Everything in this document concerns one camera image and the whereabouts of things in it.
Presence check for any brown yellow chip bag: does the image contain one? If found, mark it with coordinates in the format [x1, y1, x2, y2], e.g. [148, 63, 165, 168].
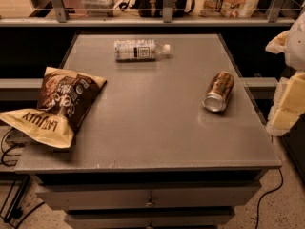
[0, 67, 107, 149]

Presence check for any black cables left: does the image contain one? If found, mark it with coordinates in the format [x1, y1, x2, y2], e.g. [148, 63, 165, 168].
[0, 127, 46, 229]

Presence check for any black backpack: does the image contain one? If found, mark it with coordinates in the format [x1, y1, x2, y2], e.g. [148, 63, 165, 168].
[132, 0, 195, 18]

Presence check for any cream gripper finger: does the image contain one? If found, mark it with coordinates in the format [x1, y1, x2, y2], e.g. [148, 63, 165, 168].
[265, 31, 290, 54]
[266, 72, 305, 136]

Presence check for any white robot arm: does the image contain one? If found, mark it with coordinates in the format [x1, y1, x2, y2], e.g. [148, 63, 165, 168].
[265, 13, 305, 136]

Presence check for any colourful snack bag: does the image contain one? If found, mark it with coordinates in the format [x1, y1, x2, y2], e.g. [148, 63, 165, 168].
[200, 0, 259, 18]

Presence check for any clear plastic water bottle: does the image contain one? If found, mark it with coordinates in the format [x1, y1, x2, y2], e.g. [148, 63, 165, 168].
[113, 39, 171, 61]

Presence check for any grey metal shelf rail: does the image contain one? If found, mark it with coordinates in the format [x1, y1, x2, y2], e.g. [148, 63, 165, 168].
[0, 0, 304, 28]

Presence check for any grey drawer cabinet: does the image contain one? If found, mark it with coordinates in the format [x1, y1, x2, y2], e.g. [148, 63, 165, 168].
[16, 33, 281, 229]

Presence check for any orange soda can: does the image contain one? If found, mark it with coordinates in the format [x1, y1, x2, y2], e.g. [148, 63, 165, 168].
[202, 72, 234, 113]

